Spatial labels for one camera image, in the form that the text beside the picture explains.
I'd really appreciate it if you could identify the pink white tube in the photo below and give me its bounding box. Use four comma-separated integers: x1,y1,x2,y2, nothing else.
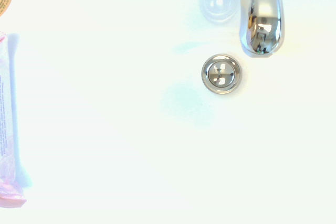
0,31,28,208

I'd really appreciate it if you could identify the white ceramic sink basin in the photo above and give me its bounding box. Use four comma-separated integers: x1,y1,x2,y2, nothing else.
15,0,336,224

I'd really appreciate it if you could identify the chrome sink drain stopper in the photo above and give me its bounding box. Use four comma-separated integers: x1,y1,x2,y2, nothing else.
201,54,242,95

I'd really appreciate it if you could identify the chrome faucet spout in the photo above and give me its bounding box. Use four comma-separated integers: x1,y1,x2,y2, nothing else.
232,0,285,59

